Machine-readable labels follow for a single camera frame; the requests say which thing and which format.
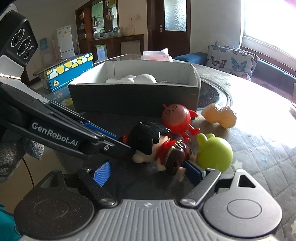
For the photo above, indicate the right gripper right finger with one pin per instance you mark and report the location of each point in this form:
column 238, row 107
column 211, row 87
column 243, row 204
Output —
column 204, row 181

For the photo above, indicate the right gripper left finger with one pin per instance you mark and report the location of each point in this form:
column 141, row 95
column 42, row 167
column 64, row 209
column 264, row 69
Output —
column 91, row 182

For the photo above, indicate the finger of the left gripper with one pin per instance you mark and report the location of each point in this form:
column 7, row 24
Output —
column 113, row 148
column 75, row 116

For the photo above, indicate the black haired red doll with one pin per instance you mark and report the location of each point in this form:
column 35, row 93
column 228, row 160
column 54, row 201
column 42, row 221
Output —
column 145, row 138

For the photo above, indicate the white plush rabbit toy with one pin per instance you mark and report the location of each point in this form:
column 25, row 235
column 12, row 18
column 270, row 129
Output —
column 143, row 78

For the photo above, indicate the grey gloved left hand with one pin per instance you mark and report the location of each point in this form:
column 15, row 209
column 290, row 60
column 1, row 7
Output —
column 13, row 152

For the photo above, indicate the green round figure toy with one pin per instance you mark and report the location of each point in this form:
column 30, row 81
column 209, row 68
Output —
column 213, row 152

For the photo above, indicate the brown haired doll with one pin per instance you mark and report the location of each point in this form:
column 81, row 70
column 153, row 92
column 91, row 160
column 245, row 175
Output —
column 171, row 156

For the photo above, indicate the blue yellow tissue box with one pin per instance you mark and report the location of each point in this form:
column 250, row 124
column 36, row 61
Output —
column 62, row 74

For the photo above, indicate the water dispenser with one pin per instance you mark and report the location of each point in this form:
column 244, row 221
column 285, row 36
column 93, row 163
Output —
column 46, row 52

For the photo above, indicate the orange peanut squishy toy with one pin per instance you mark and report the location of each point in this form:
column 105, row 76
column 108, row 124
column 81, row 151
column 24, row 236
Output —
column 224, row 116

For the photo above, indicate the red round figure toy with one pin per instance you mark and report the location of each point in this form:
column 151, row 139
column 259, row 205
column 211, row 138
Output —
column 178, row 119

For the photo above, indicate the grey cardboard storage box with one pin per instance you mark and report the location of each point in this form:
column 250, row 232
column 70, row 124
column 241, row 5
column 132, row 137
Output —
column 177, row 83

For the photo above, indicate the grey quilted star tablecloth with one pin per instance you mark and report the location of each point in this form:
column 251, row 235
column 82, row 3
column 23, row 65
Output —
column 263, row 139

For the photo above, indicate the white refrigerator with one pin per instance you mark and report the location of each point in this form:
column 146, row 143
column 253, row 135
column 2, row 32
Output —
column 65, row 42

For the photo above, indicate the round induction cooktop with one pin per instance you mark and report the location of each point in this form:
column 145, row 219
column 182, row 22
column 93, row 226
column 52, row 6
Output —
column 213, row 94

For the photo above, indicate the dark wooden cabinet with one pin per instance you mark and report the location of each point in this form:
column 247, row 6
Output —
column 99, row 32

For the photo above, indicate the white pink tissue pack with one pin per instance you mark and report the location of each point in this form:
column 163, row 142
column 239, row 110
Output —
column 162, row 55

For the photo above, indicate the butterfly print pillow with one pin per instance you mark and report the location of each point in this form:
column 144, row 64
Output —
column 232, row 60

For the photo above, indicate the dark wooden door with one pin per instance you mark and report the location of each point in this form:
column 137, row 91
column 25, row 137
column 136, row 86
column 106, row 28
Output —
column 169, row 26

